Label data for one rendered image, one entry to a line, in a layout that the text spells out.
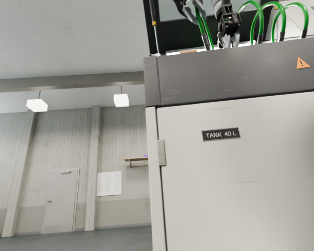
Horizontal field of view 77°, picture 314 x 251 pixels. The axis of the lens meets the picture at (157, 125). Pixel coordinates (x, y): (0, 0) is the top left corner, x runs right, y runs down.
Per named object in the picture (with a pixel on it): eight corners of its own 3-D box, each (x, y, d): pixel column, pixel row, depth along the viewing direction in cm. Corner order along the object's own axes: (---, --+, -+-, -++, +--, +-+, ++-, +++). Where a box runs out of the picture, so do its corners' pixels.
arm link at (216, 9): (212, 16, 93) (230, 13, 92) (214, 23, 91) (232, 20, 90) (215, 0, 86) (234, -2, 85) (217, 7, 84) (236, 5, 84)
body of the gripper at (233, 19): (223, 25, 78) (218, 4, 83) (219, 41, 86) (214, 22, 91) (242, 22, 78) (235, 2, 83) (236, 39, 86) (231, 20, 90)
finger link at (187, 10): (192, 29, 74) (178, 7, 73) (194, 30, 79) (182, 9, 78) (199, 24, 73) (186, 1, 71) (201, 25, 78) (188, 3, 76)
